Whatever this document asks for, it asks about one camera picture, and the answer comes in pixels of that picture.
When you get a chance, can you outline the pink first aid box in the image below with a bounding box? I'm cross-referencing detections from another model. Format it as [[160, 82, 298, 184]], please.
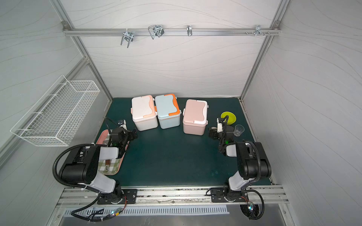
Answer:
[[183, 99, 208, 136]]

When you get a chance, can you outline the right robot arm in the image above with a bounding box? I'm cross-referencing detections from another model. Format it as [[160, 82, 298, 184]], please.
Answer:
[[206, 126, 272, 220]]

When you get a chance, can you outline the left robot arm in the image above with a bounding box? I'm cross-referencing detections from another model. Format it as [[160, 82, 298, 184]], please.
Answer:
[[52, 125, 138, 204]]

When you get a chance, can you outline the clear plastic cup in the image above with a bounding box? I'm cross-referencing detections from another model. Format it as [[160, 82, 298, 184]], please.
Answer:
[[233, 124, 245, 137]]

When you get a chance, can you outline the green bowl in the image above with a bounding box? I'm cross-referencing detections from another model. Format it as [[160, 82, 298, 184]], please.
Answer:
[[221, 112, 237, 125]]

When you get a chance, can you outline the green checkered cloth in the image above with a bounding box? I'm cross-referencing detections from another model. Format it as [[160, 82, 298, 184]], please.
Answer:
[[97, 135, 125, 173]]

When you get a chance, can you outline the pink tray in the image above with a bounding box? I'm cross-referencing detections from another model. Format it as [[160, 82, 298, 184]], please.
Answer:
[[96, 130, 125, 176]]

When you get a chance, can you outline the green table mat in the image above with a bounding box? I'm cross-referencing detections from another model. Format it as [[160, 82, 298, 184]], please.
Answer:
[[106, 98, 254, 186]]

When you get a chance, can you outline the metal hook clamp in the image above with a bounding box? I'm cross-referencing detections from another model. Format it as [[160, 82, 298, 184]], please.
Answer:
[[120, 29, 134, 48]]

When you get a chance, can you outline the metal u-bolt clamp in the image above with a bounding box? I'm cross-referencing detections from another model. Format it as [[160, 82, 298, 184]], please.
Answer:
[[148, 24, 165, 40]]

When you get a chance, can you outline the aluminium crossbar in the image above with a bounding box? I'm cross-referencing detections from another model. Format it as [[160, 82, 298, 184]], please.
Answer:
[[63, 27, 281, 37]]

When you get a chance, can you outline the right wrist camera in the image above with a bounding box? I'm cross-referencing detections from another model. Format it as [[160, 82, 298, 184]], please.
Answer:
[[217, 118, 224, 128]]

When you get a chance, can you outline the white box peach handle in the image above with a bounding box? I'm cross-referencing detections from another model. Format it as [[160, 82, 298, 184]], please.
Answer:
[[131, 95, 158, 131]]

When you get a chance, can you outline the blue box orange handle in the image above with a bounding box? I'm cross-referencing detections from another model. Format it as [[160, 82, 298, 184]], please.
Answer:
[[155, 94, 181, 129]]

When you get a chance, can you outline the white wire basket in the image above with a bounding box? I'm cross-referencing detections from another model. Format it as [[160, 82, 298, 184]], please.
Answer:
[[10, 75, 100, 147]]

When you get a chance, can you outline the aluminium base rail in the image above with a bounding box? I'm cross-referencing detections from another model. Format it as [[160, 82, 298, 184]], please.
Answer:
[[56, 185, 289, 208]]

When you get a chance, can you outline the small metal bracket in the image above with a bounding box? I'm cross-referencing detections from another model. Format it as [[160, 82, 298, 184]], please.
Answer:
[[186, 25, 192, 37]]

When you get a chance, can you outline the metal screw bracket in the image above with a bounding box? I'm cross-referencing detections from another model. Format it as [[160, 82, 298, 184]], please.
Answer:
[[245, 25, 270, 37]]

